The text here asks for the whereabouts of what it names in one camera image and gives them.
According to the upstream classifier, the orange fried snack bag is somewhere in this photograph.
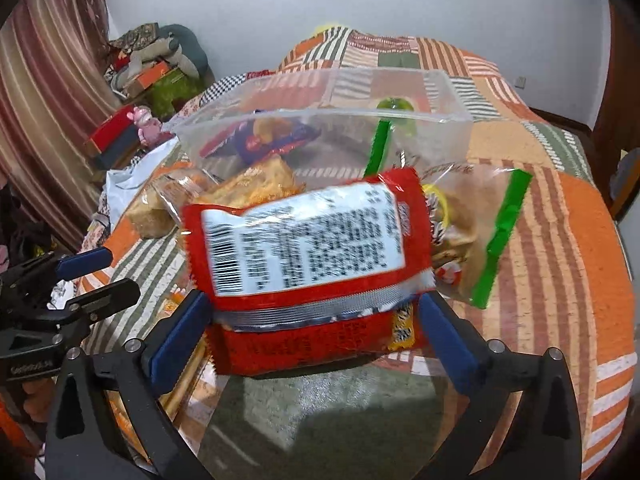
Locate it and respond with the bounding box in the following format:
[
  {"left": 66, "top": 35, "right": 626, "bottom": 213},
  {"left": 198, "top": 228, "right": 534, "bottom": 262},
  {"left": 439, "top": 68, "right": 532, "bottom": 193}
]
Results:
[{"left": 151, "top": 167, "right": 221, "bottom": 224}]

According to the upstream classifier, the blue chip snack bag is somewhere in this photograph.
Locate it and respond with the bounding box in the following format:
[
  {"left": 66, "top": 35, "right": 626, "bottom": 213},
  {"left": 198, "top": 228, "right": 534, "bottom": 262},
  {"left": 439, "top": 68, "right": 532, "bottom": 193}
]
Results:
[{"left": 198, "top": 117, "right": 320, "bottom": 165}]

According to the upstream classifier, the puffed rice cake pack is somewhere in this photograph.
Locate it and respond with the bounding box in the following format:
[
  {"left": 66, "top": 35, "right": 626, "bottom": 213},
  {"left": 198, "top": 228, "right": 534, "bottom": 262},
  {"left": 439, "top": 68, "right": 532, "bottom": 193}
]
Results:
[{"left": 192, "top": 155, "right": 305, "bottom": 209}]

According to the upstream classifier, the red snack bag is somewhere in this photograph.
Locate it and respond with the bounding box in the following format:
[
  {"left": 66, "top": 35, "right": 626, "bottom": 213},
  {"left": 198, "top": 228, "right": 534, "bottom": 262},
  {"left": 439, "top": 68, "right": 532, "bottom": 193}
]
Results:
[{"left": 183, "top": 167, "right": 435, "bottom": 376}]

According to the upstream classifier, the zip bag green seal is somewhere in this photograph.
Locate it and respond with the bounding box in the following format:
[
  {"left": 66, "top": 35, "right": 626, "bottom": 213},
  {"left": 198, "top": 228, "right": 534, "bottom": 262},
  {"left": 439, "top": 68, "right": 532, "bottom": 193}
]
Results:
[{"left": 364, "top": 118, "right": 533, "bottom": 309}]

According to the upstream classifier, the green jelly cup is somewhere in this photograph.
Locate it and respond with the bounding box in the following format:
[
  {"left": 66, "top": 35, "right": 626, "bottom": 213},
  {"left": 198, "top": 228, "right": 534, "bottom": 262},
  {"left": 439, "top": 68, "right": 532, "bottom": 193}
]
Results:
[{"left": 376, "top": 96, "right": 416, "bottom": 136}]

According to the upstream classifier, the sponge cake block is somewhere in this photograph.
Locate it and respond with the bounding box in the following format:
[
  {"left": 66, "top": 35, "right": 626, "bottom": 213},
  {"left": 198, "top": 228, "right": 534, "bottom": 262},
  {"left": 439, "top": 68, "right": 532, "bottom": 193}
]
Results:
[{"left": 125, "top": 188, "right": 176, "bottom": 238}]

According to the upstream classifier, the white plastic bag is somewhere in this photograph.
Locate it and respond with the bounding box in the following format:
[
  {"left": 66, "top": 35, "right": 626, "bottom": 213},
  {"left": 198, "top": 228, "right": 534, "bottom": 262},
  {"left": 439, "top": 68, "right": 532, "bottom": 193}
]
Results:
[{"left": 105, "top": 138, "right": 178, "bottom": 226}]

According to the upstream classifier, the dark grey box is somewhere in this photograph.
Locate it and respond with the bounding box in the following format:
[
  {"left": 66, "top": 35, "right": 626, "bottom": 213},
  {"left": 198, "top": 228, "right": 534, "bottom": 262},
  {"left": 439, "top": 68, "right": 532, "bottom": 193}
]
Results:
[{"left": 92, "top": 124, "right": 141, "bottom": 170}]

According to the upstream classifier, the red gift box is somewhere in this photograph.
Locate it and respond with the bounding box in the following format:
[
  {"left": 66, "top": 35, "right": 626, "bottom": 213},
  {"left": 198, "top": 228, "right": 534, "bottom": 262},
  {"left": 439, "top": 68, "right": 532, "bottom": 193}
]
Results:
[{"left": 84, "top": 104, "right": 134, "bottom": 157}]

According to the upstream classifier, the striped patchwork bedspread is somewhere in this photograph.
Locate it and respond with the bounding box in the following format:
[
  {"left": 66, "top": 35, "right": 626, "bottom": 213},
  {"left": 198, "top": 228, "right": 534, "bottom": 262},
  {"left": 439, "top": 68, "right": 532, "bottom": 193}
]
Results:
[{"left": 85, "top": 30, "right": 637, "bottom": 479}]

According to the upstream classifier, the pink plush toy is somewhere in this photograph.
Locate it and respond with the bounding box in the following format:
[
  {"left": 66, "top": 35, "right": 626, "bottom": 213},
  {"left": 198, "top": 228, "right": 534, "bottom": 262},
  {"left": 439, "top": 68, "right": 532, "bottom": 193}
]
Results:
[{"left": 127, "top": 106, "right": 162, "bottom": 148}]

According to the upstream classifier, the striped brown curtain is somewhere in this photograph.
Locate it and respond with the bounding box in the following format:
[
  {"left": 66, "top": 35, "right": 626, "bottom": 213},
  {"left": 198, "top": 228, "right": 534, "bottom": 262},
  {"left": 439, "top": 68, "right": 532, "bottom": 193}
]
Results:
[{"left": 1, "top": 0, "right": 118, "bottom": 250}]

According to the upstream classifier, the green gift box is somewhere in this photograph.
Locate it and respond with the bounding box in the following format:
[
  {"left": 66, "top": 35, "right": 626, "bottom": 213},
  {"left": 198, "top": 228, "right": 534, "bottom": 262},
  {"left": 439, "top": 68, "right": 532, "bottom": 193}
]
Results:
[{"left": 143, "top": 67, "right": 205, "bottom": 122}]

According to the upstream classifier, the checkered patchwork quilt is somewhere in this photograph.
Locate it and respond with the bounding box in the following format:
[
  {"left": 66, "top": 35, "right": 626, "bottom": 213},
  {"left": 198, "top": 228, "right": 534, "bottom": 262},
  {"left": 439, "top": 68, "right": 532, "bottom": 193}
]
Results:
[{"left": 175, "top": 70, "right": 276, "bottom": 118}]

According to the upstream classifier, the pile of pillows and clothes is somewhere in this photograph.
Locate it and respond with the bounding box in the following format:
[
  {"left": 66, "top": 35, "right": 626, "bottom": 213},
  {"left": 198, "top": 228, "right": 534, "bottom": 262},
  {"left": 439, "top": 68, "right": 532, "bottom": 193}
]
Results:
[{"left": 105, "top": 23, "right": 209, "bottom": 98}]

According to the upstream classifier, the clear plastic storage bin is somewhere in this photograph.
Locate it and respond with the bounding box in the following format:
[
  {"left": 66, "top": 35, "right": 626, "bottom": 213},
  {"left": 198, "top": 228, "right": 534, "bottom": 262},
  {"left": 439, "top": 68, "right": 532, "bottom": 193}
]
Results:
[{"left": 174, "top": 67, "right": 473, "bottom": 188}]

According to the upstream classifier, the wall power outlet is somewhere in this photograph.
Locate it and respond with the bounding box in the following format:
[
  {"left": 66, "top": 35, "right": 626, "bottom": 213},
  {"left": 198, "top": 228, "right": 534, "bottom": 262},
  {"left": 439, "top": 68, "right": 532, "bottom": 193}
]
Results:
[{"left": 514, "top": 76, "right": 526, "bottom": 89}]

